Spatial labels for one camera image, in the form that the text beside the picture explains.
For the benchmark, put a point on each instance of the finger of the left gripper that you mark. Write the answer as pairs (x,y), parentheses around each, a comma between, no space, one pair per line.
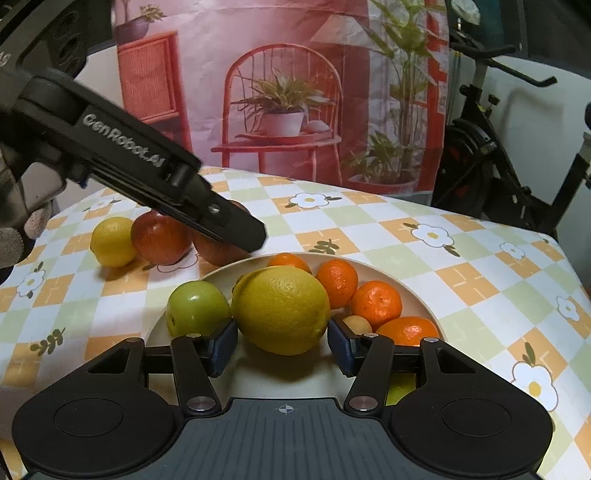
(156,172)

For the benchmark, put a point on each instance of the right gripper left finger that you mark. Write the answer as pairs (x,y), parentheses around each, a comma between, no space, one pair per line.
(192,360)

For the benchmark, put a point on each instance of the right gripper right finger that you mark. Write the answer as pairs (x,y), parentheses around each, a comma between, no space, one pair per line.
(374,362)

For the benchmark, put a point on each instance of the small brown longan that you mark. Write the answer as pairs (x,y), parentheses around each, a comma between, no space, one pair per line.
(358,325)

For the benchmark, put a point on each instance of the green apple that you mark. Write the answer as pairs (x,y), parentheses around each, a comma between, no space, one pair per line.
(196,307)
(400,389)

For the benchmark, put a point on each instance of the orange tangerine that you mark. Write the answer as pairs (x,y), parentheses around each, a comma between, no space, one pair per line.
(378,302)
(340,280)
(289,259)
(409,330)

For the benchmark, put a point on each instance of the yellow lemon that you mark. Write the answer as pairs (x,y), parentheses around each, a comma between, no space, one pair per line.
(111,242)
(281,309)

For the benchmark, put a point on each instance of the gloved left hand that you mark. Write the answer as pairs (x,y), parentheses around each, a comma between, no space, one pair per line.
(17,244)

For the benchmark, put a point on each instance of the dark red apple right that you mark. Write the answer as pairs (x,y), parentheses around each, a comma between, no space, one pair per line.
(216,253)

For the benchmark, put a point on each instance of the red apple left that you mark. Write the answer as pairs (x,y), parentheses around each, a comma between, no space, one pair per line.
(160,239)

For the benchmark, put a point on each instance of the checkered floral tablecloth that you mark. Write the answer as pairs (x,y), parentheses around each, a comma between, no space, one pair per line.
(506,297)

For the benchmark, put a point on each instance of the black exercise bike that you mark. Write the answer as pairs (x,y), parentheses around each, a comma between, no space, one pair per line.
(476,176)

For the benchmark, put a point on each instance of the printed backdrop cloth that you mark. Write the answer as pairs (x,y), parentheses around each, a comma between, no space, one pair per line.
(349,93)

